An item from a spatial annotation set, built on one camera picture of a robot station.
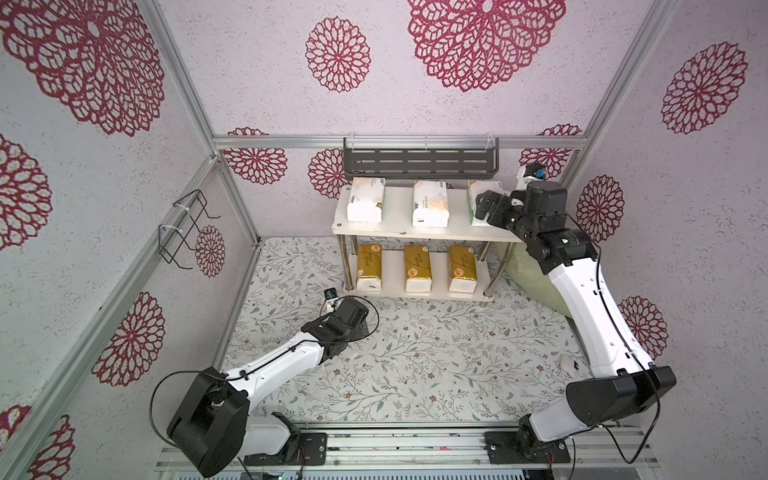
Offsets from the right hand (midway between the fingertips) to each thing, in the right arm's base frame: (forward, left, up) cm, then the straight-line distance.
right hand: (493, 196), depth 71 cm
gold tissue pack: (-1, +2, -28) cm, 28 cm away
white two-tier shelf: (+10, +22, -35) cm, 42 cm away
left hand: (-17, +37, -33) cm, 53 cm away
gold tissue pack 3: (+1, +31, -28) cm, 42 cm away
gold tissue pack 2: (0, +16, -28) cm, 32 cm away
